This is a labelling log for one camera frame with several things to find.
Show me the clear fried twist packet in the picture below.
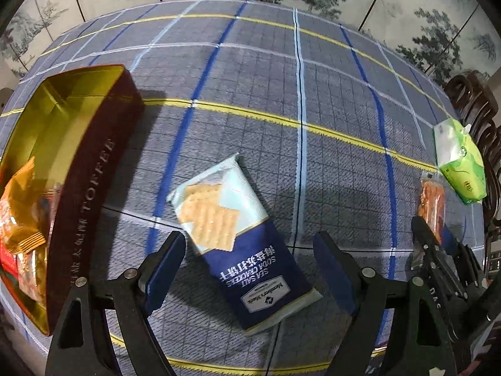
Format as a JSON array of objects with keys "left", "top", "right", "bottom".
[{"left": 410, "top": 171, "right": 448, "bottom": 271}]

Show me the green tissue pack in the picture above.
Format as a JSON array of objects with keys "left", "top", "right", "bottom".
[{"left": 433, "top": 118, "right": 487, "bottom": 205}]

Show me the orange snack packet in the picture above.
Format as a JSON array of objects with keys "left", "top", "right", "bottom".
[{"left": 1, "top": 156, "right": 47, "bottom": 255}]

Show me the dark wooden chair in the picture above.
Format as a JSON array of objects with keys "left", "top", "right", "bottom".
[{"left": 444, "top": 70, "right": 500, "bottom": 230}]

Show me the blue soda cracker packet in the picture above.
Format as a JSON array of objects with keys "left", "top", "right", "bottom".
[{"left": 167, "top": 154, "right": 322, "bottom": 334}]

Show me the gold and maroon toffee tin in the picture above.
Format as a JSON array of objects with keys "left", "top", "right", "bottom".
[{"left": 1, "top": 65, "right": 144, "bottom": 335}]

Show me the painted folding screen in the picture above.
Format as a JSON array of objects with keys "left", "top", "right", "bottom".
[{"left": 1, "top": 0, "right": 500, "bottom": 82}]

